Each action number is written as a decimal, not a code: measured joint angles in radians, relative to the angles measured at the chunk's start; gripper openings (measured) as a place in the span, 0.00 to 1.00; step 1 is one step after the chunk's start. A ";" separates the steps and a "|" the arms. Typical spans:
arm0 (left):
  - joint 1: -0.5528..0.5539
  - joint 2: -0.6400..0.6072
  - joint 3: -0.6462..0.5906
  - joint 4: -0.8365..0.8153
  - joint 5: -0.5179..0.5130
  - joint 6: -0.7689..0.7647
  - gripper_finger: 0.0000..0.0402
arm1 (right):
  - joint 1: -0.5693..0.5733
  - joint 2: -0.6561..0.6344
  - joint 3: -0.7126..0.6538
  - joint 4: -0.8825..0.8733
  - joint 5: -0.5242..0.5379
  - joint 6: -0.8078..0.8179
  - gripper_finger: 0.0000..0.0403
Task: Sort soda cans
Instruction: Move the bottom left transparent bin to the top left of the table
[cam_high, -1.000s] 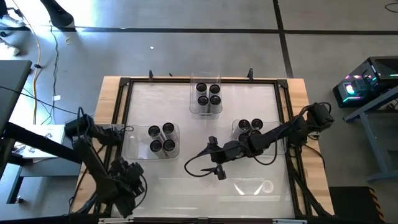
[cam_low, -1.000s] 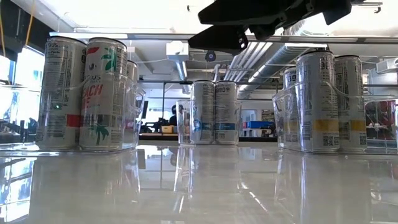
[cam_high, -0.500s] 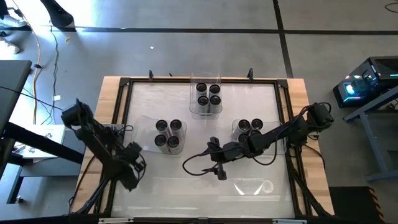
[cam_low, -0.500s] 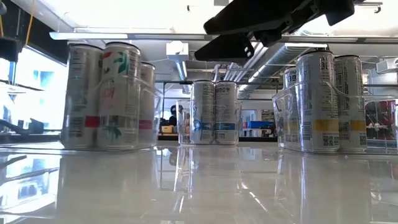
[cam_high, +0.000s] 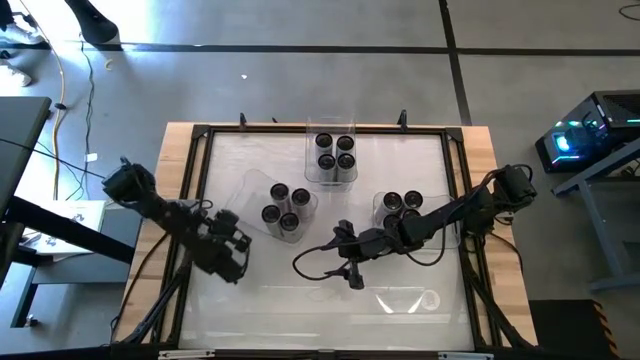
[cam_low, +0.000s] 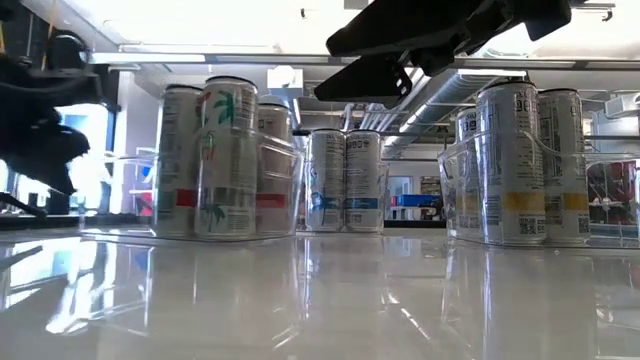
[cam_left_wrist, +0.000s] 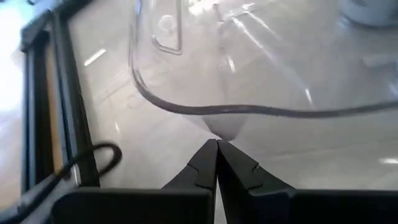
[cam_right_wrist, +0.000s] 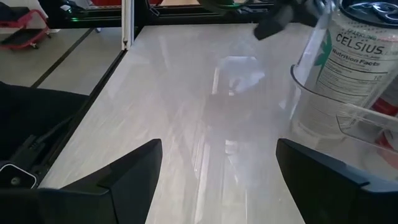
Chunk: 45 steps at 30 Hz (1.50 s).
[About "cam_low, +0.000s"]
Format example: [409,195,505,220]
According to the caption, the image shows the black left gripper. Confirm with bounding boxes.
[0,107,91,195]

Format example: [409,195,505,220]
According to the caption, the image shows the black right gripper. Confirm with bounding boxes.
[327,0,574,77]

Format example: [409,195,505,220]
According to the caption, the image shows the white Celsius can blue band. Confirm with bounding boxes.
[343,129,384,234]
[304,128,347,233]

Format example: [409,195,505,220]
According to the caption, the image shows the white Celsius can red band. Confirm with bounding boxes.
[193,75,259,240]
[255,102,294,236]
[154,84,204,237]

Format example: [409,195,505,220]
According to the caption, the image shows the clear plastic bin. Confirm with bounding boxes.
[299,159,391,235]
[82,130,306,245]
[437,130,640,250]

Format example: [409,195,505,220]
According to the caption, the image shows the white ceiling pipes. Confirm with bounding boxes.
[344,102,401,132]

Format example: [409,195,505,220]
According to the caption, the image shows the white ceiling box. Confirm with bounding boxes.
[267,65,305,96]

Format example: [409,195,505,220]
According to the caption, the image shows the long ceiling light strip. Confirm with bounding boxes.
[89,52,640,70]

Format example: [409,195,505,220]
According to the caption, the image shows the silver ribbed ventilation duct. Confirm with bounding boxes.
[382,69,501,159]

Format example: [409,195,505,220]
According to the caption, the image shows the white wall unit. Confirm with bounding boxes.
[603,93,640,120]

